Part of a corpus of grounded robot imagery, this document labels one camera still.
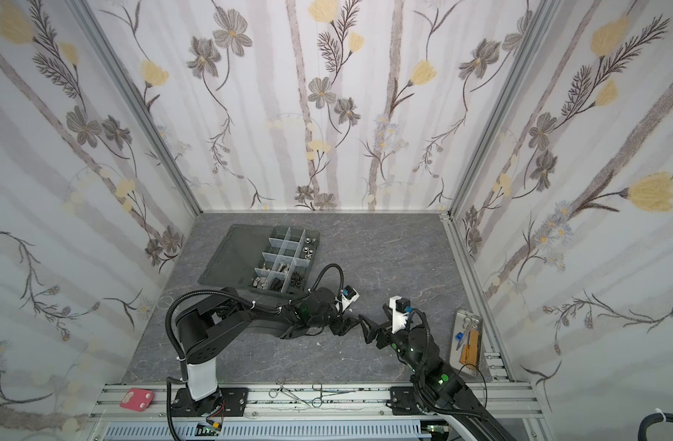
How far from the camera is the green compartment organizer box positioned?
0.98 m

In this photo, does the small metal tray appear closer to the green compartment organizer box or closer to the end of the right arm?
the end of the right arm

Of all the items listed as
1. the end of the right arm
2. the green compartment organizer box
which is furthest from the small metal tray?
the green compartment organizer box

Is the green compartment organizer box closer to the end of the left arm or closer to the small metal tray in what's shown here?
the end of the left arm

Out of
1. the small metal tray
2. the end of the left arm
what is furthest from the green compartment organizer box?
the small metal tray
